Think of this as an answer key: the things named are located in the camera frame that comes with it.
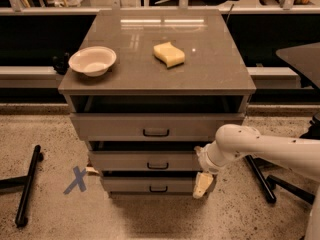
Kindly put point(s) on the grey top drawer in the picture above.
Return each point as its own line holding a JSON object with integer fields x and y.
{"x": 151, "y": 127}

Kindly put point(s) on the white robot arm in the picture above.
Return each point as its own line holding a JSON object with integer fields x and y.
{"x": 233, "y": 142}

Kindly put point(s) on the dark round table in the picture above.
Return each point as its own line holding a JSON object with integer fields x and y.
{"x": 305, "y": 59}

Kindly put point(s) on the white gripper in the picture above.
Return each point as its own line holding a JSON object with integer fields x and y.
{"x": 204, "y": 160}

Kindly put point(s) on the white bowl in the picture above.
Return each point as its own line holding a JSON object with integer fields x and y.
{"x": 93, "y": 61}

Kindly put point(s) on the blue tape cross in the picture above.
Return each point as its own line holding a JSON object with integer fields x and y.
{"x": 78, "y": 181}

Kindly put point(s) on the grey drawer cabinet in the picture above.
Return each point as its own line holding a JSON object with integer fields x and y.
{"x": 213, "y": 79}

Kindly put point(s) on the grey drawer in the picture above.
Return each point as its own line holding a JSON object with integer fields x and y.
{"x": 144, "y": 161}
{"x": 151, "y": 127}
{"x": 151, "y": 185}

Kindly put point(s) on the grey bottom drawer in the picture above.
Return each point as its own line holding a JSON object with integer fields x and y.
{"x": 151, "y": 185}

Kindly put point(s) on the black stand legs right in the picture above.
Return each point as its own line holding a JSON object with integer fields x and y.
{"x": 269, "y": 184}

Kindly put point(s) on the yellow sponge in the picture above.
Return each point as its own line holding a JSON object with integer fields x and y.
{"x": 169, "y": 54}

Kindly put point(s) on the black clamp object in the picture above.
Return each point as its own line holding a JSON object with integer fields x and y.
{"x": 61, "y": 65}

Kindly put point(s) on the black stand leg left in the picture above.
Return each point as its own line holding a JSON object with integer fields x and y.
{"x": 25, "y": 182}

